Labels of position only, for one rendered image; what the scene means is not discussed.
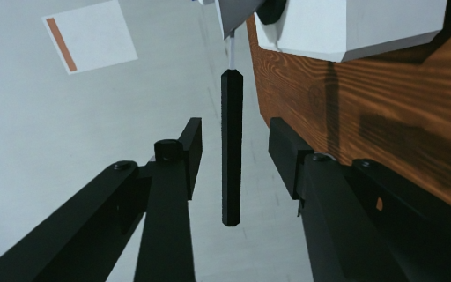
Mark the white bottle with blue cap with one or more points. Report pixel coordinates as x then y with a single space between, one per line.
205 2

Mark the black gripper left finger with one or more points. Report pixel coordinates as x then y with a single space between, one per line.
82 240

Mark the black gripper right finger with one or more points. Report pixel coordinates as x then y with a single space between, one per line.
346 242

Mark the white hot plate with black round burner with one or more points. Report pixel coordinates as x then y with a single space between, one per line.
343 30

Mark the grey frying pan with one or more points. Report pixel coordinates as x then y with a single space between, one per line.
231 15

